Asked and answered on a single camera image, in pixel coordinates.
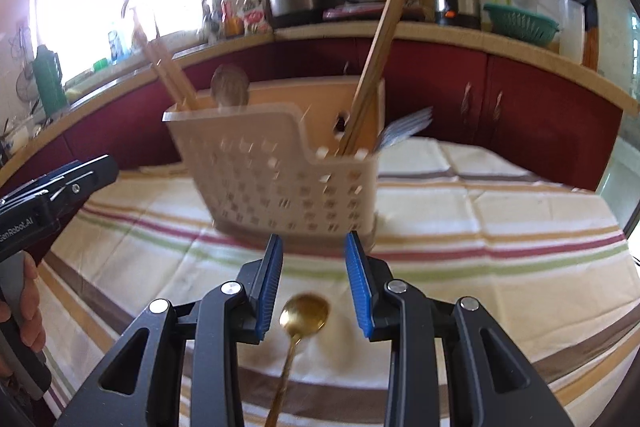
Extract striped tablecloth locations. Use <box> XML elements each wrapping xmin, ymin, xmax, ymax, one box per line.
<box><xmin>34</xmin><ymin>135</ymin><xmax>640</xmax><ymax>427</ymax></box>

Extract orange oil bottle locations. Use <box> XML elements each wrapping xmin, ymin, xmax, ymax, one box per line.
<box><xmin>221</xmin><ymin>0</ymin><xmax>244</xmax><ymax>39</ymax></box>

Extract wooden chopsticks left bundle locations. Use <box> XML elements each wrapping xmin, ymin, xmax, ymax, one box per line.
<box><xmin>120</xmin><ymin>0</ymin><xmax>198</xmax><ymax>110</ymax></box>

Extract green thermos bottle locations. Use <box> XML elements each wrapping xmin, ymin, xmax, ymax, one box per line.
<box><xmin>32</xmin><ymin>44</ymin><xmax>68</xmax><ymax>118</ymax></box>

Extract red seasoning packet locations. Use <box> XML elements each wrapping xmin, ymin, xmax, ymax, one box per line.
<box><xmin>241</xmin><ymin>2</ymin><xmax>271</xmax><ymax>35</ymax></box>

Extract gold metal spoon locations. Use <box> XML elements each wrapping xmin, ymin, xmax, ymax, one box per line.
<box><xmin>265</xmin><ymin>294</ymin><xmax>330</xmax><ymax>427</ymax></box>

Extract wooden spoon in basket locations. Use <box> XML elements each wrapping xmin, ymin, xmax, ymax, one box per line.
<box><xmin>210</xmin><ymin>64</ymin><xmax>250</xmax><ymax>107</ymax></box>

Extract red lower kitchen cabinets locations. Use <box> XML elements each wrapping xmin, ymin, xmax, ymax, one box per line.
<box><xmin>1</xmin><ymin>38</ymin><xmax>623</xmax><ymax>193</ymax></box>

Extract teal plastic colander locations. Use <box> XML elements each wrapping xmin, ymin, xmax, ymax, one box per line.
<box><xmin>484</xmin><ymin>3</ymin><xmax>560</xmax><ymax>48</ymax></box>

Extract beige perforated utensil basket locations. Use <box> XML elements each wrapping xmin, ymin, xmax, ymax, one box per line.
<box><xmin>163</xmin><ymin>76</ymin><xmax>385</xmax><ymax>251</ymax></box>

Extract translucent plastic container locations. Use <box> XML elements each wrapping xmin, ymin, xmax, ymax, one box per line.
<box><xmin>559</xmin><ymin>0</ymin><xmax>585</xmax><ymax>64</ymax></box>

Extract person's left hand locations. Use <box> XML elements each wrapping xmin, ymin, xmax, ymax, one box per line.
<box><xmin>20</xmin><ymin>253</ymin><xmax>47</xmax><ymax>353</ymax></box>

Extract red induction cooker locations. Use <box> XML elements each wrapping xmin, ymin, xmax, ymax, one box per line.
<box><xmin>323</xmin><ymin>2</ymin><xmax>426</xmax><ymax>22</ymax></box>

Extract silver metal fork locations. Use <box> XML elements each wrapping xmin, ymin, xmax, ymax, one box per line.
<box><xmin>374</xmin><ymin>107</ymin><xmax>433</xmax><ymax>152</ymax></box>

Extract black rice cooker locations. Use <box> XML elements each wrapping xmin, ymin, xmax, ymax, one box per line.
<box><xmin>268</xmin><ymin>0</ymin><xmax>345</xmax><ymax>29</ymax></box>

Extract wooden chopstick pair right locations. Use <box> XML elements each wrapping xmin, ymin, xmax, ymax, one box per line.
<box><xmin>337</xmin><ymin>0</ymin><xmax>406</xmax><ymax>156</ymax></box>

